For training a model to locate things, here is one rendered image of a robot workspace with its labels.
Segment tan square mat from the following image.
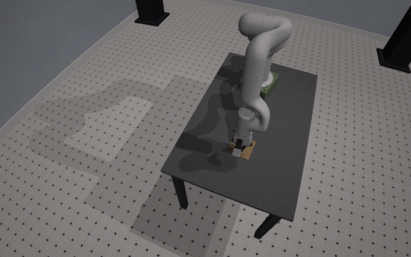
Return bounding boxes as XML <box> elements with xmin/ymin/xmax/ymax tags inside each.
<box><xmin>227</xmin><ymin>140</ymin><xmax>256</xmax><ymax>160</ymax></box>

